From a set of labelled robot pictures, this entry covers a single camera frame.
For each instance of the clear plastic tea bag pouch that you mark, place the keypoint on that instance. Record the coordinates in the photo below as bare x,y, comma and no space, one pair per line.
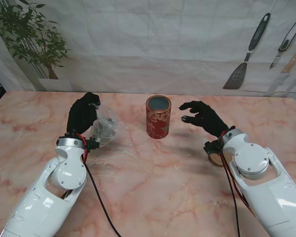
106,128

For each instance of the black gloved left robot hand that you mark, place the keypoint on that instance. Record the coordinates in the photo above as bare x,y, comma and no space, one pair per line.
81,116

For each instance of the red floral tea canister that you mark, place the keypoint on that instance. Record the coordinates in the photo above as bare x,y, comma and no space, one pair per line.
158,123

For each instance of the brown round canister lid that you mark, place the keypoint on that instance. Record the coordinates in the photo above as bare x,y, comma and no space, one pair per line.
215,160

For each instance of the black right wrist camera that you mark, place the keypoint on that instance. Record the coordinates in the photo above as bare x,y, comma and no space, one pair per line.
212,147

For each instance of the black slotted spatula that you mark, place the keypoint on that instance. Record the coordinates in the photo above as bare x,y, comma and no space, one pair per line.
235,76

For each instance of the white wrinkled backdrop cloth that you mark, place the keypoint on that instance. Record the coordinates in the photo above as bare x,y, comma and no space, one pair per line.
150,37

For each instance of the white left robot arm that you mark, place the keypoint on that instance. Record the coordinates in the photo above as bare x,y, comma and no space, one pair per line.
47,195

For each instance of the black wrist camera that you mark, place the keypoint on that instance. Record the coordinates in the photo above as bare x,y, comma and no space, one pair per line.
92,145
212,147

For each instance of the green leafy plant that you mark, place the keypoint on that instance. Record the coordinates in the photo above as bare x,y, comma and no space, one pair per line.
27,32

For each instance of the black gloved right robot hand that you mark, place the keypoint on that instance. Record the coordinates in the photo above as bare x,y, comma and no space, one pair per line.
209,118

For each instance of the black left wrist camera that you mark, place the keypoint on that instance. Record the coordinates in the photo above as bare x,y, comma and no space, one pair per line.
92,145

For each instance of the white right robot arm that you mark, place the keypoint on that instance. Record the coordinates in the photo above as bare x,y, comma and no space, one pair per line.
261,187

